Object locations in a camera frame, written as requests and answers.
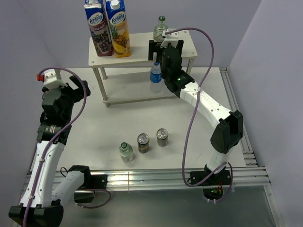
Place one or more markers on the Pocari Sweat bottle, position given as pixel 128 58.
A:
pixel 167 92
pixel 155 78

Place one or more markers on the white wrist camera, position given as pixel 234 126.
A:
pixel 51 79
pixel 170 39

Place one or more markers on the grape juice carton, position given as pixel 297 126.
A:
pixel 98 27

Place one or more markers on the pineapple juice carton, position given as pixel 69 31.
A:
pixel 119 28

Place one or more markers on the dark can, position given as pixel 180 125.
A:
pixel 143 143
pixel 162 137

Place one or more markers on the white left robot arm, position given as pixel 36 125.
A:
pixel 41 204

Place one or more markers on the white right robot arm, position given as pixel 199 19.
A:
pixel 228 125

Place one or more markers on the dark can right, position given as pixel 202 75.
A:
pixel 162 137

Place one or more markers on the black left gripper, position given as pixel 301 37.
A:
pixel 77 93

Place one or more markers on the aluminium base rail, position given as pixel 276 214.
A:
pixel 145 180

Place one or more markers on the dark can left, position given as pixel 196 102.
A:
pixel 143 143

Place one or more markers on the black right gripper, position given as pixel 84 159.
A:
pixel 154 47

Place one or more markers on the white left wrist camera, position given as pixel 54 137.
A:
pixel 51 79

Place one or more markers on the chang soda bottle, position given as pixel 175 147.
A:
pixel 126 152
pixel 159 28

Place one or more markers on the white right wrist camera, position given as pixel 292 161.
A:
pixel 170 39

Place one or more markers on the Chang soda bottle front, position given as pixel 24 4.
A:
pixel 126 152

